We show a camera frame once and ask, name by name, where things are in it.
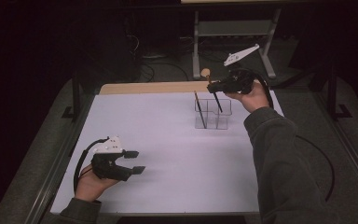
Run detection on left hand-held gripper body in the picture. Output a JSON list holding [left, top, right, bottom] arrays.
[[90, 134, 135, 183]]

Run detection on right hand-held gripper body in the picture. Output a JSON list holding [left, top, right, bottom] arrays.
[[216, 43, 261, 96]]

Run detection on fluffy-headed black makeup brush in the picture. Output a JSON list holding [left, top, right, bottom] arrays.
[[200, 67, 224, 114]]

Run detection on thin black makeup brush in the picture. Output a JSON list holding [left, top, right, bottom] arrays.
[[193, 90, 207, 130]]

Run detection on clear acrylic organizer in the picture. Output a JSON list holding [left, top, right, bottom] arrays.
[[194, 98, 233, 131]]

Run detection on person's right hand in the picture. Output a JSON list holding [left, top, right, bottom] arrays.
[[225, 79, 271, 114]]

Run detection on person's left hand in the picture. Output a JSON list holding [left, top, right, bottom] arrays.
[[74, 163, 121, 203]]

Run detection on wooden table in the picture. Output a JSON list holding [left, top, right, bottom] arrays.
[[99, 79, 262, 96]]

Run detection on black metal stand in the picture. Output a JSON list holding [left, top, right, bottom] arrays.
[[310, 61, 354, 123], [61, 68, 86, 123]]

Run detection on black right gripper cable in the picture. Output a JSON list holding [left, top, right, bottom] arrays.
[[243, 68, 336, 203]]

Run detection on black floor cables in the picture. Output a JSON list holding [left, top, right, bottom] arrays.
[[124, 18, 241, 84]]

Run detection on grey metal desk frame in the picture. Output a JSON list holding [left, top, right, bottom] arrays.
[[180, 0, 312, 80]]

